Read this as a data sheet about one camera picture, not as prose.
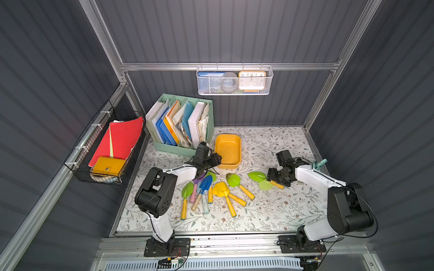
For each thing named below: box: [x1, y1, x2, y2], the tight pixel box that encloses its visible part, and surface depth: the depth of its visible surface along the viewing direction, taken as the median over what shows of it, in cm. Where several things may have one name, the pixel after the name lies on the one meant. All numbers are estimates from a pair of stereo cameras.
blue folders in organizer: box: [155, 107, 179, 147], surface depth 99 cm
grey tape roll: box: [220, 71, 239, 93], surface depth 90 cm
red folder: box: [88, 116, 144, 168], surface depth 77 cm
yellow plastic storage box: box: [214, 133, 242, 170], surface depth 110 cm
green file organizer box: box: [145, 93, 215, 157], surface depth 98 cm
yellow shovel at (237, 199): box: [228, 193, 247, 207], surface depth 88 cm
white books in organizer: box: [187, 101, 210, 149], surface depth 95 cm
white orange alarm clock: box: [238, 70, 267, 93], surface depth 90 cm
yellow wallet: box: [91, 156, 127, 176], surface depth 65 cm
